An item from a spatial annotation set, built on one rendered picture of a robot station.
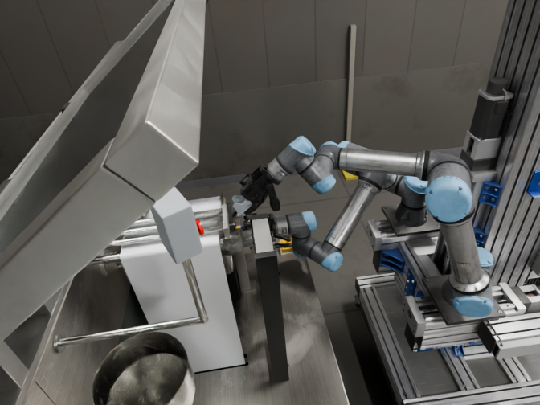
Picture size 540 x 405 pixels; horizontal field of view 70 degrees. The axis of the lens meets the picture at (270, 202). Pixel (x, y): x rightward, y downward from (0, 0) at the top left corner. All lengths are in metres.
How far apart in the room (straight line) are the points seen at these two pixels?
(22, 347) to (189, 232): 0.41
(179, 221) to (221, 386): 0.81
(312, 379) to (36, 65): 3.09
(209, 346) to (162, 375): 0.51
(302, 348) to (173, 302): 0.49
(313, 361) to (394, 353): 0.90
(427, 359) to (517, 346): 0.60
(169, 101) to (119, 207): 0.06
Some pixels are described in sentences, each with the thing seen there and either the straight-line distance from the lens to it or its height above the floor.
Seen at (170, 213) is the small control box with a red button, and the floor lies 1.71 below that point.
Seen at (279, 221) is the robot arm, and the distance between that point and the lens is 1.43.
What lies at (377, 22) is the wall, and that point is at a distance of 3.46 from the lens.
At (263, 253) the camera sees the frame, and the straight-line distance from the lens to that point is 0.88.
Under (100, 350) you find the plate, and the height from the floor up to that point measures 1.23.
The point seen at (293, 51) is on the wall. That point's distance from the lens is 3.34.
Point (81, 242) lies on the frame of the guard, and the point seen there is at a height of 1.93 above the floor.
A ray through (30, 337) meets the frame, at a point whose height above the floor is 1.46.
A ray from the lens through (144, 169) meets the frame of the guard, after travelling 0.18.
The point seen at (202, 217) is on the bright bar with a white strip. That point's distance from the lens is 1.02.
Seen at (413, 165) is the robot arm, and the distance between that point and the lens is 1.29.
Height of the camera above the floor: 2.05
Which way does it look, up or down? 36 degrees down
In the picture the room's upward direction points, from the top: 6 degrees counter-clockwise
